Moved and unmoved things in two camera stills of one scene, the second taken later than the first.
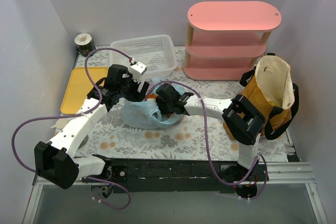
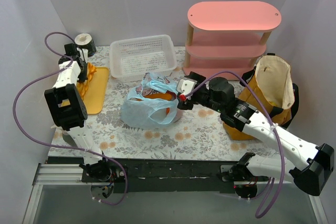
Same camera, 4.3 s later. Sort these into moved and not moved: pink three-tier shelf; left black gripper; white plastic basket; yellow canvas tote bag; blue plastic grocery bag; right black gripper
Moved: left black gripper; right black gripper
Not moved: pink three-tier shelf; yellow canvas tote bag; blue plastic grocery bag; white plastic basket
